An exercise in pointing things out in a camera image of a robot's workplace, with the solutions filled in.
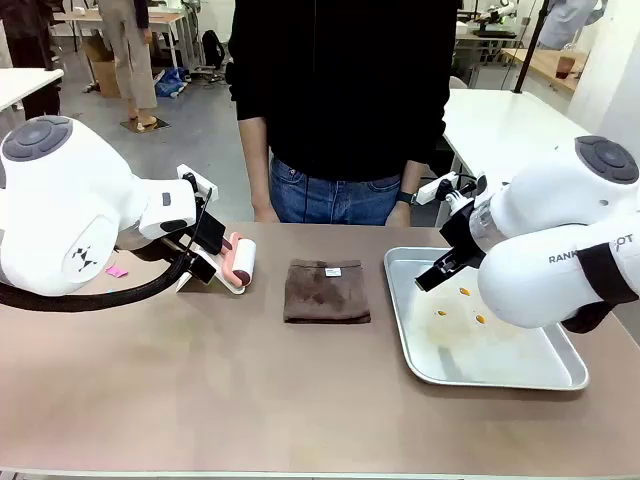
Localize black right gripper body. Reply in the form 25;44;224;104
438;201;487;265

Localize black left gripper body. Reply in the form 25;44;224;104
198;214;227;256

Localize pink lint roller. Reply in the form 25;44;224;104
221;233;258;295

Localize brown cloth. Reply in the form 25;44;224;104
283;258;372;325

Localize person's left forearm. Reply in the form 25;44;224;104
399;159;426;195

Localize person's right forearm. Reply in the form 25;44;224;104
238;117;274;207

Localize person's right hand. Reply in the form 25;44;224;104
252;201;280;224

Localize person's left hand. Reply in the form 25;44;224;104
386;202;413;227

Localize white lint roller stand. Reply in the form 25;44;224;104
174;252;247;296

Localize metal tray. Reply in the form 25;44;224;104
383;246;590;392

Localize white table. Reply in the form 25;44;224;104
434;88;604;229
0;67;65;114

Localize person's blue jeans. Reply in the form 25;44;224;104
269;155;406;226

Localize blue plastic bag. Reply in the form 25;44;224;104
153;67;189;99

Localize black backpack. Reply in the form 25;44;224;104
200;29;227;72

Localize wooden table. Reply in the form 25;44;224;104
52;9;195;69
499;47;590;95

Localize glass jar brown liquid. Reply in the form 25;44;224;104
555;43;577;80

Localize cardboard box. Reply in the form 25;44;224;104
81;37;124;99

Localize black pole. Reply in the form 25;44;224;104
512;0;551;95

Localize bystander in beige trousers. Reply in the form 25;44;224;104
97;0;160;129

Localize table with robot gear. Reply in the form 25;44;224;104
454;0;532;69

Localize wooden top table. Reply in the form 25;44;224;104
52;9;195;69

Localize bystander in grey coat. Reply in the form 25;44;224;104
537;0;604;51

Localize bystander in dark clothes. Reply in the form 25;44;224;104
0;0;62;121

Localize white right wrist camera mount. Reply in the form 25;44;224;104
414;171;489;209

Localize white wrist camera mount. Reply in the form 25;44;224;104
175;163;215;201
414;171;489;209

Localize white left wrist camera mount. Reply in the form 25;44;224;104
175;163;215;201

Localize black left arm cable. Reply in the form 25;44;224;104
0;185;215;314

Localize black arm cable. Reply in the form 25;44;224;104
0;185;215;314
559;239;640;335

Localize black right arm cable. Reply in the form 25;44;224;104
559;239;640;335

